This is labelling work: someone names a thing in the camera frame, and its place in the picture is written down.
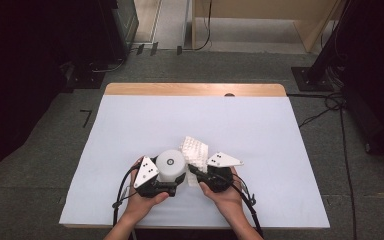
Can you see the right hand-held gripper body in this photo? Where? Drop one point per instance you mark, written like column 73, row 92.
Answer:
column 220, row 173

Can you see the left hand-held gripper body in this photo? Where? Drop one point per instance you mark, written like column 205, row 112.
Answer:
column 145, row 173

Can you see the white cylindrical container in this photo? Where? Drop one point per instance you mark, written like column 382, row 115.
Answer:
column 170, row 165

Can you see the white waffle cloth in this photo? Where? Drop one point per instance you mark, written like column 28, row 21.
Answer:
column 196, row 151

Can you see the person's right hand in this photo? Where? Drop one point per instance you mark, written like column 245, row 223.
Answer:
column 228, row 203

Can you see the person's left hand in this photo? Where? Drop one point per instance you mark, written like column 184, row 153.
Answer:
column 140, row 205

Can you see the pale table mat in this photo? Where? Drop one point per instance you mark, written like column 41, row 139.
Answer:
column 193, row 116

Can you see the black equipment cabinet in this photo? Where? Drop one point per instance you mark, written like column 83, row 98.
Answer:
column 123, row 26

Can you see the black metal stand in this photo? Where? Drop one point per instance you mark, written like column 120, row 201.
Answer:
column 316, row 73

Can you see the beige wooden cabinet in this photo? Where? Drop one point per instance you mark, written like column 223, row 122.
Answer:
column 263, row 10

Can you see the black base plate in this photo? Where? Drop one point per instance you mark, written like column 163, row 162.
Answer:
column 86, row 78

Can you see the metal rail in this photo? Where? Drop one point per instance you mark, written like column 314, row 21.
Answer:
column 156, row 26

